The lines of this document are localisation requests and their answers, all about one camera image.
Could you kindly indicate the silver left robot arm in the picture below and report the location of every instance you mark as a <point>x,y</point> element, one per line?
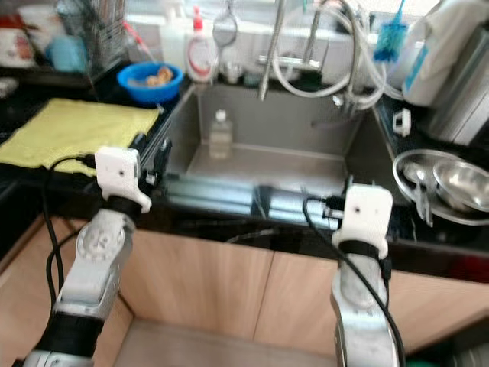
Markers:
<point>95,260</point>

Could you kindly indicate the light wooden kitchen cabinet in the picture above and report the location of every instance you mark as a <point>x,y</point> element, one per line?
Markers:
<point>199,283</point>

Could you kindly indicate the blue plastic bowl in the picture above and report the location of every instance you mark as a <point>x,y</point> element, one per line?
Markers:
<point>151,92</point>

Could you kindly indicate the small clear plastic bottle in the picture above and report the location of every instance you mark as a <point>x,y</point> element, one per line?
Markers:
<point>221,138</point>

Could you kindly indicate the yellow dish cloth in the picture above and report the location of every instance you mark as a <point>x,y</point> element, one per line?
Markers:
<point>76,134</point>

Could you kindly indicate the tan item in bowl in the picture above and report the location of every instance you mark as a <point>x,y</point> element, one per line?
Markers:
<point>159,75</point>

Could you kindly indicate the stainless steel sink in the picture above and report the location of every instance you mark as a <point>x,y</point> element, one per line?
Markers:
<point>283,145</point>

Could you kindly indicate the small steel cup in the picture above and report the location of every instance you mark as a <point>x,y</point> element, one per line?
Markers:
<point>232,73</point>

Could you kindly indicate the white red dish soap bottle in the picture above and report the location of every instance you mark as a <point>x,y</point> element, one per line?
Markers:
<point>202,53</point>

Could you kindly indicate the small white plastic clip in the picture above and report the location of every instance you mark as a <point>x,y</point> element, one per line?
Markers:
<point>402,122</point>

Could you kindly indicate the plain white pump bottle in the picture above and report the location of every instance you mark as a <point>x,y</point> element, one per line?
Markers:
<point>174,38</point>

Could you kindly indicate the light blue mug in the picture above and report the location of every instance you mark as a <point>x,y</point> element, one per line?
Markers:
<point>67,55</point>

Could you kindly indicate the wide steel basin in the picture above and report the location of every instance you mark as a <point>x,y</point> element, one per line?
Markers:
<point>447,216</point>

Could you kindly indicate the round metal strainer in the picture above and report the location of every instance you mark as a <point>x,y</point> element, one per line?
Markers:
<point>225,29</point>

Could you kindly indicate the steel spring pull-down faucet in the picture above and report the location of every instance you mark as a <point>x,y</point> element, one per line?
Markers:
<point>271,53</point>

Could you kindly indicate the white cartoon print mug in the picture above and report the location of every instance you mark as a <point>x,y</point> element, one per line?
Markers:
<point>17,47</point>

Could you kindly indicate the white ceramic bowl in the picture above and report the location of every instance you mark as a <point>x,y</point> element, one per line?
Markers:
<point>46,17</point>

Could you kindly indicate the stainless steel cylinder canister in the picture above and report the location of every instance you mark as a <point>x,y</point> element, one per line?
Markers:
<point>462,99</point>

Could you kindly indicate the chrome tap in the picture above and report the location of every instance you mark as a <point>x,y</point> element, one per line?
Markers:
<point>312,38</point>

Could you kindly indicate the blue bottle brush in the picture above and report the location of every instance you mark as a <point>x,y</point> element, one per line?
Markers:
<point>390,40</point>

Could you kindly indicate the white water purifier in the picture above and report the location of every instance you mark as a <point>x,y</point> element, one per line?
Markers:
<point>435,53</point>

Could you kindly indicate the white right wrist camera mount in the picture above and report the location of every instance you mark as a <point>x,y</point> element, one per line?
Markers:
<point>365,214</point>

